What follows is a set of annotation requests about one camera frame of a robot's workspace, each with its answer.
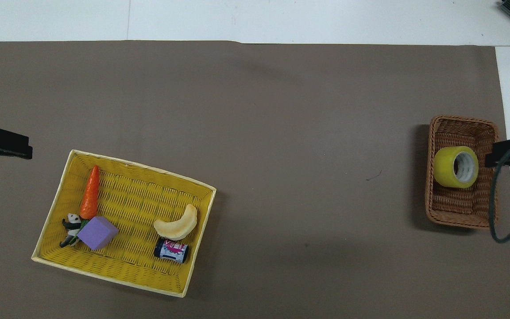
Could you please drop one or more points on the orange toy carrot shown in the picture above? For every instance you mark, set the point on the orange toy carrot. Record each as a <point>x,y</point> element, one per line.
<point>90,197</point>

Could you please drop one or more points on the small printed can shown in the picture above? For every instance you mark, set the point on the small printed can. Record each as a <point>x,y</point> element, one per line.
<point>171,250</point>

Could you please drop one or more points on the brown wicker basket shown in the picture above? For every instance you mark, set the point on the brown wicker basket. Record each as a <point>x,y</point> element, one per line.
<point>454,208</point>

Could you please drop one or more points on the yellow tape roll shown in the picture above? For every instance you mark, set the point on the yellow tape roll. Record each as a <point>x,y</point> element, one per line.
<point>444,168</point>

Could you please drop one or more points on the yellow woven basket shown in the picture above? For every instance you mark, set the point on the yellow woven basket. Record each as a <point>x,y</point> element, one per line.
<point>140,195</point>

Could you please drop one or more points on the pale toy banana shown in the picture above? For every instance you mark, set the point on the pale toy banana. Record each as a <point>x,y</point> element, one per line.
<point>179,225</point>

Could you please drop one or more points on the panda figurine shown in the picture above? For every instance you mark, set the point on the panda figurine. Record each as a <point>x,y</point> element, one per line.
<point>72,222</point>

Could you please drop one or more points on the purple foam block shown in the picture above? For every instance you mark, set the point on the purple foam block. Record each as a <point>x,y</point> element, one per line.
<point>97,233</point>

